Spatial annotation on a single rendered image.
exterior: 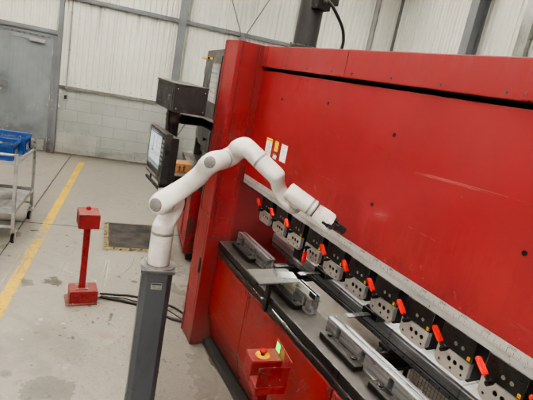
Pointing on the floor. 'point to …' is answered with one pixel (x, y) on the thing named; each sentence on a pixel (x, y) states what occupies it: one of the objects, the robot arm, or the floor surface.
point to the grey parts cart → (9, 203)
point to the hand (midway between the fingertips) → (341, 229)
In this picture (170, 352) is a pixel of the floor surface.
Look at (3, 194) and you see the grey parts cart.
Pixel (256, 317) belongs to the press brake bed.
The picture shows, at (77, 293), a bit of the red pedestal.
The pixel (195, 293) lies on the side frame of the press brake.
